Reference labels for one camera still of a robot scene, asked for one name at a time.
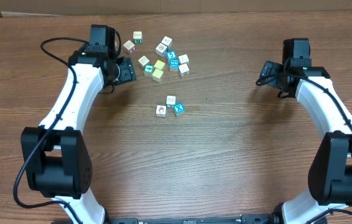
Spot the white block blue side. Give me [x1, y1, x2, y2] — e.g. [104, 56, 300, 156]
[155, 43, 169, 57]

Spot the white block teal side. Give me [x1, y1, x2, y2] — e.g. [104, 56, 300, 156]
[174, 103, 185, 117]

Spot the white block red side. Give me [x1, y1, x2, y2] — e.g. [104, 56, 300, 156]
[123, 40, 136, 54]

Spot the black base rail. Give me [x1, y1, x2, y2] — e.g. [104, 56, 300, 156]
[104, 214, 284, 224]

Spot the yellow block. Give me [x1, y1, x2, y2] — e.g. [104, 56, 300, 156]
[154, 60, 165, 70]
[152, 68, 164, 82]

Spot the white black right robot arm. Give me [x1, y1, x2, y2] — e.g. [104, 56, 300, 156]
[241, 38, 352, 223]

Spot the brown cardboard backdrop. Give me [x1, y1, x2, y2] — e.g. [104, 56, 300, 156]
[0, 0, 352, 17]

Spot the white block brown picture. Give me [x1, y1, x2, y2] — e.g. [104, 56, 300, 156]
[178, 63, 190, 77]

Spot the white acorn picture block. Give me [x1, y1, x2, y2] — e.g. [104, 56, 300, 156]
[155, 105, 167, 118]

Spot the green number four block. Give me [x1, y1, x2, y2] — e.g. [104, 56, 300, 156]
[144, 64, 155, 77]

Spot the blue number five block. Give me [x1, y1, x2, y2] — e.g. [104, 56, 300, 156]
[166, 50, 177, 62]

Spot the white block red trim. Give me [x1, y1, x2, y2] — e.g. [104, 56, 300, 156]
[138, 55, 150, 69]

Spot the white block green side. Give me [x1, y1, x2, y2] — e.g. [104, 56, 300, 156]
[133, 31, 142, 44]

